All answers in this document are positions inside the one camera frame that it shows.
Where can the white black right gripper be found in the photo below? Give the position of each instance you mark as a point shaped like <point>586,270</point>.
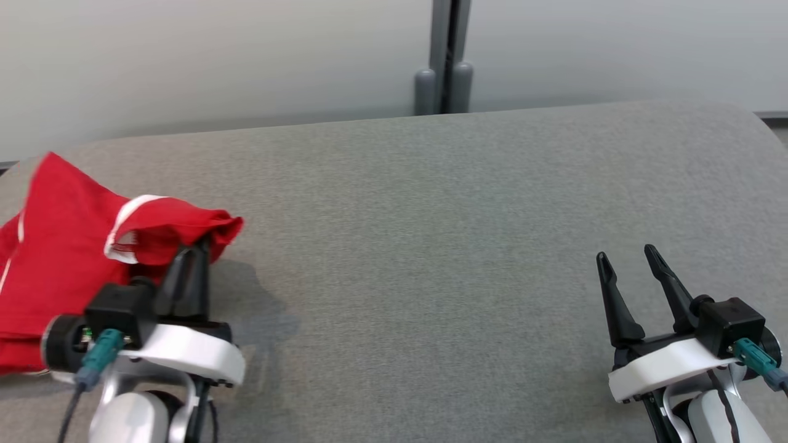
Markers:
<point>659,369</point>

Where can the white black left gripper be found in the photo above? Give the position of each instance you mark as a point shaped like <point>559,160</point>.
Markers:
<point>184,357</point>

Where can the red shorts white side stripe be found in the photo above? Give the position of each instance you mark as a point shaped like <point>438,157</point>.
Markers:
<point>184,227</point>

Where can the red Bulls 23 jersey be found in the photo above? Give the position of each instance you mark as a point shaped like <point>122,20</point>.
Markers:
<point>55,277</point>

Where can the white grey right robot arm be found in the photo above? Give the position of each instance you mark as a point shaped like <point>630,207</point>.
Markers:
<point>714,418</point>

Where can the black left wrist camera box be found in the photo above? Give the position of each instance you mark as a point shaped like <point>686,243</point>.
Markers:
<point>120,307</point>

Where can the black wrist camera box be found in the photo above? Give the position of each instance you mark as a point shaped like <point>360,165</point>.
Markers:
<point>120,307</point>
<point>729,320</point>

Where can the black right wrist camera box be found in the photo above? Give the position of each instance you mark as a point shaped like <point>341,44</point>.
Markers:
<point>729,320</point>

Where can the grey partition post round feet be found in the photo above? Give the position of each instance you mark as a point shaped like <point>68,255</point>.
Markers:
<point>438,61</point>

